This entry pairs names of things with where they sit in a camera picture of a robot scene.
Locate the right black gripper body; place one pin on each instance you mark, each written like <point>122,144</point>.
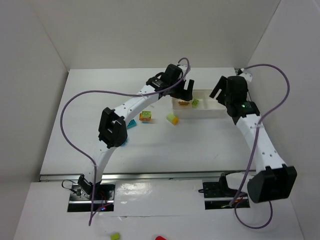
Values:
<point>221,88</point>

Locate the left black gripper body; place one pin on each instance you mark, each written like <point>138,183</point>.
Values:
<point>183,91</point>

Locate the orange lego brick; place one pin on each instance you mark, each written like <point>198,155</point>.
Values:
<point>182,103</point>

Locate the green lego brick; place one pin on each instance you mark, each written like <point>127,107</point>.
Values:
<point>195,103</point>

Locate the yellow green lego stack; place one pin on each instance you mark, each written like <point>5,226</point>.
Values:
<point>172,119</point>

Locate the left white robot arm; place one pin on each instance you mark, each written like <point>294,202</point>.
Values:
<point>112,129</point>

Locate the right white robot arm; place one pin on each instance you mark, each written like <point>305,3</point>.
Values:
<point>273,179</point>

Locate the white divided container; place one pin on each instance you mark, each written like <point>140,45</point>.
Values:
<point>208,108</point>

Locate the orange green lego stack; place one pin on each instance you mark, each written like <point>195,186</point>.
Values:
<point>145,116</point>

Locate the teal rectangular lego brick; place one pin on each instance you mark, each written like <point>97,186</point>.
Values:
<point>132,124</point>

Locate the red object foreground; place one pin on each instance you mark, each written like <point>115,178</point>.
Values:
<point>160,237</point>

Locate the lime green lego foreground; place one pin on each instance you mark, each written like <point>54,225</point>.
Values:
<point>115,236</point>

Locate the aluminium rail right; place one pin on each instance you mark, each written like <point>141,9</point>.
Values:
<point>239,71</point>

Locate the aluminium rail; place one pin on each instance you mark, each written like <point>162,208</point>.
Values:
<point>137,176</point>
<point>239,71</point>

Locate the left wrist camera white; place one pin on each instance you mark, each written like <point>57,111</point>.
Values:
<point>185,68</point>

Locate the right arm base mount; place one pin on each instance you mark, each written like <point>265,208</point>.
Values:
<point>217,197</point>

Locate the aluminium rail front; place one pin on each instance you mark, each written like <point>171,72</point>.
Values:
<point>137,176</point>

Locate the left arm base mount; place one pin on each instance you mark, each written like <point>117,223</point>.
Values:
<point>80,202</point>

